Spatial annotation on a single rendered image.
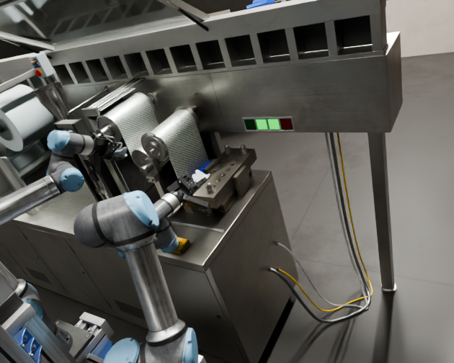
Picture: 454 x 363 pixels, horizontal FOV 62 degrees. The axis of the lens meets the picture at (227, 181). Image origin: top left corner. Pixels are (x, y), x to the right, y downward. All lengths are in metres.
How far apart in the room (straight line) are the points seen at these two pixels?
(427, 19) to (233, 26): 4.19
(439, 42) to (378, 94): 4.19
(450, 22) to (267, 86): 4.16
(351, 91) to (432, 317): 1.35
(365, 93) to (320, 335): 1.36
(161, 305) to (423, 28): 5.03
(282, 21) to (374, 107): 0.47
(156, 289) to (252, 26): 1.03
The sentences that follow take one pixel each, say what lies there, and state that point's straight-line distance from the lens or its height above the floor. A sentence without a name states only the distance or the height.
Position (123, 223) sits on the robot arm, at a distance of 1.06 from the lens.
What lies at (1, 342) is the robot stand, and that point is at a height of 1.27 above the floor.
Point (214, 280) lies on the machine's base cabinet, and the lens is 1.62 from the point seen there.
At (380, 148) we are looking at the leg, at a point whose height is 0.97.
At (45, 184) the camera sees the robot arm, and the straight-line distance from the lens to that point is 1.37.
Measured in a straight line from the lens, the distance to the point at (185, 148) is 1.76.
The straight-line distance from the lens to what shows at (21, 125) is 2.45.
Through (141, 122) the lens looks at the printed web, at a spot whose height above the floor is 1.30.
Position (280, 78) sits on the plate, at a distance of 1.61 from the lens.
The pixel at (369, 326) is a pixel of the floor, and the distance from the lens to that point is 2.33.
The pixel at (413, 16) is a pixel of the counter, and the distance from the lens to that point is 5.61.
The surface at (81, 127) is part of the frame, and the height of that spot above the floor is 1.41.
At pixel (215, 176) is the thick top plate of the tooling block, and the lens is 1.76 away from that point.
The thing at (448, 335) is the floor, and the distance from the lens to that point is 2.33.
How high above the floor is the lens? 1.91
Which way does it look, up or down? 31 degrees down
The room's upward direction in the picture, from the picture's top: 19 degrees counter-clockwise
